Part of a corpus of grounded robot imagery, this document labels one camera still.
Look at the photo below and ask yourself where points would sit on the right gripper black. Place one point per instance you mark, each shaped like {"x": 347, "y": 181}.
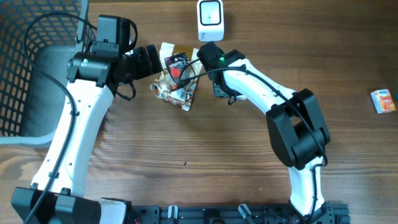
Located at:
{"x": 219, "y": 92}

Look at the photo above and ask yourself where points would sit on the orange Kleenex tissue pack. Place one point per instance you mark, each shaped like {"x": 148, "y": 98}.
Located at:
{"x": 383, "y": 101}

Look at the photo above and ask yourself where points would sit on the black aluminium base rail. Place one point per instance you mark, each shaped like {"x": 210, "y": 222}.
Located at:
{"x": 266, "y": 214}

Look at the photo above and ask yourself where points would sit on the white barcode scanner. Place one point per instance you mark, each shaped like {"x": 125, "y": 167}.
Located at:
{"x": 210, "y": 17}

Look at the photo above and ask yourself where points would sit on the black mesh plastic basket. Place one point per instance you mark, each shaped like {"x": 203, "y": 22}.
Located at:
{"x": 36, "y": 37}

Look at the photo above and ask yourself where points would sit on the hex wrench set package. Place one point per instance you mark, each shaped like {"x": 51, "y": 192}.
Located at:
{"x": 174, "y": 65}

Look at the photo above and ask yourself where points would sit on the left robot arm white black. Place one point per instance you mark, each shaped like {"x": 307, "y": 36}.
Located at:
{"x": 56, "y": 193}

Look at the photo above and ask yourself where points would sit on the red Kleenex tissue pack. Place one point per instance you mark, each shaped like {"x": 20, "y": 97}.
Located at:
{"x": 241, "y": 97}

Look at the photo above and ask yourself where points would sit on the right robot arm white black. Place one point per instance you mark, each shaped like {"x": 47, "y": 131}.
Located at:
{"x": 297, "y": 129}

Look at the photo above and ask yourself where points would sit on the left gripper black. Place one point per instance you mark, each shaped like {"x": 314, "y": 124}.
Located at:
{"x": 145, "y": 69}

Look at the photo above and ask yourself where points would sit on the beige snack bag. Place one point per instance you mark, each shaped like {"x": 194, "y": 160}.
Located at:
{"x": 183, "y": 97}

